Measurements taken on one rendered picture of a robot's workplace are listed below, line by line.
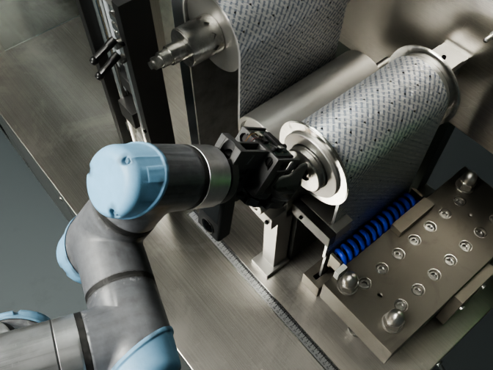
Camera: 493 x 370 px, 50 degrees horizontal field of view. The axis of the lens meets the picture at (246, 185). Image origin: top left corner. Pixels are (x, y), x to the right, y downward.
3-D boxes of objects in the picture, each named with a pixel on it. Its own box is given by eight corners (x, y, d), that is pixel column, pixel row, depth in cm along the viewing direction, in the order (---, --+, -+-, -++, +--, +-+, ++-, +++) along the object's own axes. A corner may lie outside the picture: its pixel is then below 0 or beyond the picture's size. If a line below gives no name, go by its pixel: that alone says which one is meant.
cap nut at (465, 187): (451, 184, 104) (458, 172, 101) (462, 175, 106) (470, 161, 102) (466, 197, 103) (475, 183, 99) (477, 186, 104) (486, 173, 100)
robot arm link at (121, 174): (69, 179, 55) (108, 123, 50) (147, 175, 63) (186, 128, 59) (101, 241, 52) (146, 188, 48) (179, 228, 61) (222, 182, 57)
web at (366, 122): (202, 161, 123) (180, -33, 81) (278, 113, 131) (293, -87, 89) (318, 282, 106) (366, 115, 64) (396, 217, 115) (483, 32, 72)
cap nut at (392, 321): (376, 321, 89) (382, 312, 85) (391, 307, 90) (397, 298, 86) (392, 338, 87) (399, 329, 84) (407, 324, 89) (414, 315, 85)
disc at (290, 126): (276, 162, 89) (281, 103, 77) (279, 161, 89) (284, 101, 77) (339, 221, 83) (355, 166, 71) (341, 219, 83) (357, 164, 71)
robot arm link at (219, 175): (189, 223, 60) (150, 178, 63) (216, 219, 64) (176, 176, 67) (221, 172, 57) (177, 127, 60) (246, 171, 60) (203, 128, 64)
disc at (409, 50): (378, 92, 98) (397, 28, 86) (380, 91, 98) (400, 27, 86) (442, 140, 92) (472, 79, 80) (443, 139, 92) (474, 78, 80)
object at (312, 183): (326, 184, 75) (307, 197, 82) (336, 177, 76) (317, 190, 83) (295, 142, 76) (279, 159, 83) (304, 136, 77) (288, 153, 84)
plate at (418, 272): (319, 296, 98) (323, 283, 93) (455, 182, 112) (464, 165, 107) (384, 364, 91) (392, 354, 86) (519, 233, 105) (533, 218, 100)
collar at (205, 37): (172, 53, 86) (167, 20, 80) (202, 37, 88) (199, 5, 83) (196, 75, 83) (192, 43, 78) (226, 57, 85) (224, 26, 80)
